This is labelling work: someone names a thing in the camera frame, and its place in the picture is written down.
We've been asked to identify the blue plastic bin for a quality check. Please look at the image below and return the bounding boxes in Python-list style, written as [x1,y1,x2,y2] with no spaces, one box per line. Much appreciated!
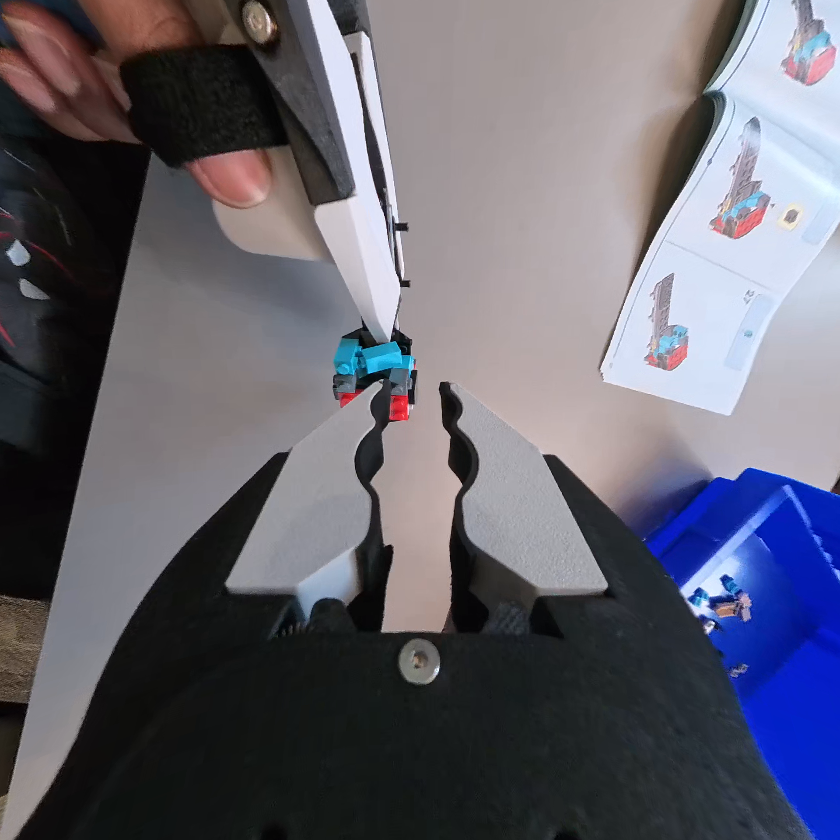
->
[643,467,840,840]

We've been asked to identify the person's left hand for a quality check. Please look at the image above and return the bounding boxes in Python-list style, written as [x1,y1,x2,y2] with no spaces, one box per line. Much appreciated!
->
[0,0,274,210]

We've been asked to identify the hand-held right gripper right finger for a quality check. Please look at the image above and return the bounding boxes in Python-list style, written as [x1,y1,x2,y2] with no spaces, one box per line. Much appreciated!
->
[440,381,609,632]

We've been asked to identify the person's dark patterned clothing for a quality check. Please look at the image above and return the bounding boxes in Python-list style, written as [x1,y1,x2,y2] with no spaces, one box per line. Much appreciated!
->
[0,79,153,595]

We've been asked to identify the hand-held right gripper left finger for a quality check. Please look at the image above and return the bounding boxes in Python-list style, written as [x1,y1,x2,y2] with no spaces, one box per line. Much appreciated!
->
[225,381,395,632]

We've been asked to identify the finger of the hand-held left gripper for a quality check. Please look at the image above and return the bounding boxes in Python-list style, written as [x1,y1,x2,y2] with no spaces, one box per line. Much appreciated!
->
[289,0,403,347]
[343,30,408,291]

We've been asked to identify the pile of loose toy bricks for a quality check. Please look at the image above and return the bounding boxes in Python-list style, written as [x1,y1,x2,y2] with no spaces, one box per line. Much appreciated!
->
[686,574,753,680]

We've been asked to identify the building instruction booklet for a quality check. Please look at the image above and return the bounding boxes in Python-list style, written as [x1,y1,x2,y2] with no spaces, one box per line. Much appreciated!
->
[600,0,840,416]

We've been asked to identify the small toy brick model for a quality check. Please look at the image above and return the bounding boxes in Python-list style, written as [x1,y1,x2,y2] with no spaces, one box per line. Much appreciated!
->
[331,325,418,421]

